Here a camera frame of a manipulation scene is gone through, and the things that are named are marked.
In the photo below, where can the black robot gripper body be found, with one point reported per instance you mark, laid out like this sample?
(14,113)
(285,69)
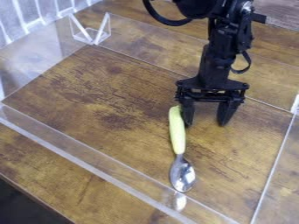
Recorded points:
(211,85)

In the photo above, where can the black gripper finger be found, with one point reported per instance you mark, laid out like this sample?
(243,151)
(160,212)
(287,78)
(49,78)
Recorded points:
(225,110)
(187,111)

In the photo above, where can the green handled metal spoon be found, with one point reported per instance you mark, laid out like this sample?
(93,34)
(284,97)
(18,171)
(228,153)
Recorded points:
(181,173)

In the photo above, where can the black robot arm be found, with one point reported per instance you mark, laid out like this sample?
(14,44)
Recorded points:
(223,56)

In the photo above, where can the black bar at table edge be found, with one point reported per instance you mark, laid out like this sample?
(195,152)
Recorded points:
(259,18)

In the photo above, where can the clear acrylic tray enclosure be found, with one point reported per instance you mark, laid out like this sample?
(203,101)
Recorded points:
(97,108)

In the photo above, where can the clear acrylic triangular bracket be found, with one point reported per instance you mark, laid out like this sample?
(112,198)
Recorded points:
(88,35)

